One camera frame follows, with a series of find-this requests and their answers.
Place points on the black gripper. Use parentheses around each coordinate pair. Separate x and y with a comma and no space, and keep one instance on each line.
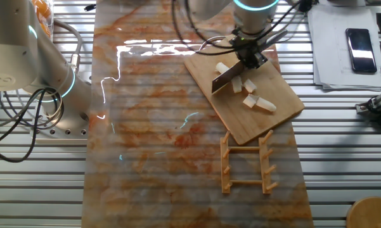
(252,52)

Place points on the short white scallion piece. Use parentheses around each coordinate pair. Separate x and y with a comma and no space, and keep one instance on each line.
(267,104)
(249,100)
(249,85)
(237,85)

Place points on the steel kitchen knife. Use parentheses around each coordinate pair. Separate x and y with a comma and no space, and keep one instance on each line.
(225,79)

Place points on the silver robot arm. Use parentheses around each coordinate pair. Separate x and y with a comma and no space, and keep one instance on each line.
(256,19)

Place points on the wooden cutting board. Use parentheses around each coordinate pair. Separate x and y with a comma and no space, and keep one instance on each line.
(241,123)

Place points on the wooden peg rack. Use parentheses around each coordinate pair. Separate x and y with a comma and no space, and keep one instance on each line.
(265,171)

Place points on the black smartphone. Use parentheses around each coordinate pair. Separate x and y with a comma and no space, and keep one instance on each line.
(361,50)

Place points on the orange marble pattern mat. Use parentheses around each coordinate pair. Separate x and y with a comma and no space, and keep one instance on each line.
(152,126)

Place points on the round wooden disc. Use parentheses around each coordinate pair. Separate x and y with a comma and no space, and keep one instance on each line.
(367,213)

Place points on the clear plastic fruit carton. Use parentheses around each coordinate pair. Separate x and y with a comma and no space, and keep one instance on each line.
(49,19)

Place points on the orange fruit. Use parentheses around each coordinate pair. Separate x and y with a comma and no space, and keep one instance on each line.
(41,8)
(46,29)

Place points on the silver depth camera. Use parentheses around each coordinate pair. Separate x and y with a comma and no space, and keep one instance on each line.
(375,103)

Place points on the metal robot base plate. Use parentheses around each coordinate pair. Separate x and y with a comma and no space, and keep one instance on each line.
(63,133)

